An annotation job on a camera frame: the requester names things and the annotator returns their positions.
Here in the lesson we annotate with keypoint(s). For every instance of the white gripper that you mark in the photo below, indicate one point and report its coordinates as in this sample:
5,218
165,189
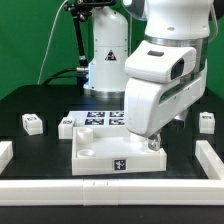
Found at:
161,86

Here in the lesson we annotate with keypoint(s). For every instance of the white square tabletop part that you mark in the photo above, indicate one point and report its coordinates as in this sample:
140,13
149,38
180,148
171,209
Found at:
112,150

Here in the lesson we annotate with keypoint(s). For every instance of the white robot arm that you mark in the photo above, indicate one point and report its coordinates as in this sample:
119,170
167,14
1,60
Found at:
174,23

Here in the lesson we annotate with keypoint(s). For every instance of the white left fence piece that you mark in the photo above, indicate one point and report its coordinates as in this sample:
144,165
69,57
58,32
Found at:
6,154

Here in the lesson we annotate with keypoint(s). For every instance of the white right fence rail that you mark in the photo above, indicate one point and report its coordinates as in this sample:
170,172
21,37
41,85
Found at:
209,160

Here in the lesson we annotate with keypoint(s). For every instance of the white fence rail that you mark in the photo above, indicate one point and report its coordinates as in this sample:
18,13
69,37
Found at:
209,160
111,192

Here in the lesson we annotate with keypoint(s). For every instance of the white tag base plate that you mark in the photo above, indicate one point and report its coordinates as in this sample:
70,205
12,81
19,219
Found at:
97,118

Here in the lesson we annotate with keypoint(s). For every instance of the white front fence rail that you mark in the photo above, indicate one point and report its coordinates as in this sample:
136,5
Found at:
111,192

